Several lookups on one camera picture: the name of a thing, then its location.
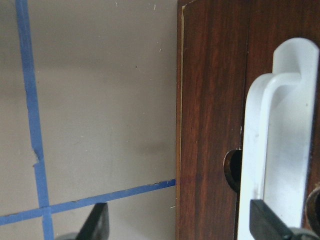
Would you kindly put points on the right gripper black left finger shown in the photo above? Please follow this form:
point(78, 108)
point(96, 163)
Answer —
point(97, 225)

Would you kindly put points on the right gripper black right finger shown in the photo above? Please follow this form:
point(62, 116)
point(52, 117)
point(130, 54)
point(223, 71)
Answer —
point(264, 224)

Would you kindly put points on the wooden drawer with white handle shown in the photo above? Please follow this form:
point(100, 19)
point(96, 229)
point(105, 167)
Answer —
point(277, 137)

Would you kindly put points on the dark wooden drawer cabinet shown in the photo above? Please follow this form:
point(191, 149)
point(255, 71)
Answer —
point(222, 47)

